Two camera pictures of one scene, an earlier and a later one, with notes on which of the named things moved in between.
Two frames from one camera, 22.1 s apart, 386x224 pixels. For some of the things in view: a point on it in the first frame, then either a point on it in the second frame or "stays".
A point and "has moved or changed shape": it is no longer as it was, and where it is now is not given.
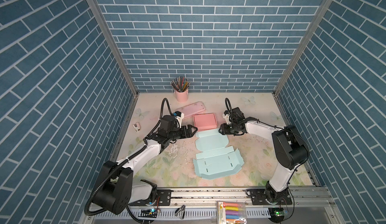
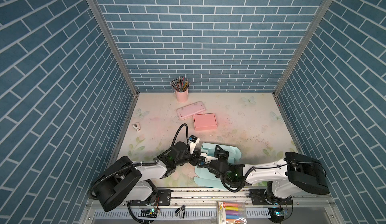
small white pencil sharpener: [136, 126] stays
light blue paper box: [215, 159] has moved or changed shape
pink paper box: [205, 121] stays
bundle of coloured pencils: [180, 84] stays
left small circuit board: [148, 213] stays
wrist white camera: [179, 116] -> [192, 145]
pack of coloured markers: [231, 212] stays
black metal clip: [182, 209] stays
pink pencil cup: [182, 97] stays
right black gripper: [223, 129] -> [219, 154]
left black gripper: [189, 134] -> [195, 159]
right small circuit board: [277, 214] stays
